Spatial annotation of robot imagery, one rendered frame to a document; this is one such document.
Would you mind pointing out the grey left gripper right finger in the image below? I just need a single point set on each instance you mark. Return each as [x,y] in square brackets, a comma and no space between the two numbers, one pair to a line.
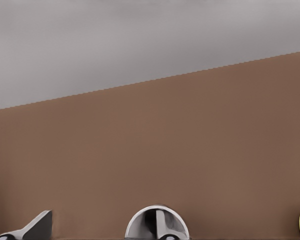
[161,222]

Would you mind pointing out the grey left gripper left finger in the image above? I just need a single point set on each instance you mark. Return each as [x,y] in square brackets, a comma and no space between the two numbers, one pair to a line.
[37,226]

